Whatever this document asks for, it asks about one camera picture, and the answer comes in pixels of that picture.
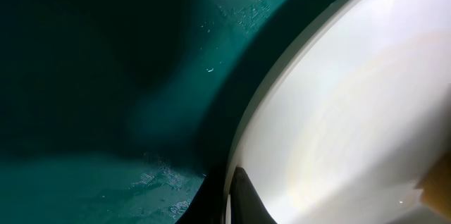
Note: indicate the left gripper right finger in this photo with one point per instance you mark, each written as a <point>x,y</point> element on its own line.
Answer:
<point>246,205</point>

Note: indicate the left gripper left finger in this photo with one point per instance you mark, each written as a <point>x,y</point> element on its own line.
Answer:
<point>207,204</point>

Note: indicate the white plate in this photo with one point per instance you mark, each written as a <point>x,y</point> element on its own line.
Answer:
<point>351,116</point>

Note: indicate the green yellow sponge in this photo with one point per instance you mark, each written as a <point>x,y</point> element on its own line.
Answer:
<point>435,186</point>

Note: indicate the teal plastic tray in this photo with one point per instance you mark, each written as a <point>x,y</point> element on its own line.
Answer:
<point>115,111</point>

